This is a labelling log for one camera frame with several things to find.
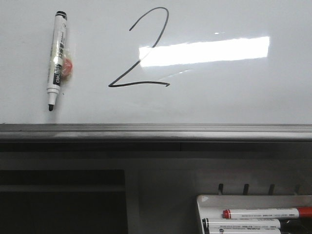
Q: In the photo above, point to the black whiteboard marker with magnet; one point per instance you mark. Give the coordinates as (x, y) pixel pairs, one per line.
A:
(57, 58)

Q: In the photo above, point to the white whiteboard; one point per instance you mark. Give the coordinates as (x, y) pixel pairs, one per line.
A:
(163, 70)

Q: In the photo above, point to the black capped whiteboard marker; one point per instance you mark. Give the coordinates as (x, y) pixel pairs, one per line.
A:
(241, 223)

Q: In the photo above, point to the red capped whiteboard marker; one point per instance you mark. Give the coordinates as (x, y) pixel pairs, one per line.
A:
(270, 213)

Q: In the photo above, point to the white marker tray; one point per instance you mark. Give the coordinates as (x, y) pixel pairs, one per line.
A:
(212, 206)

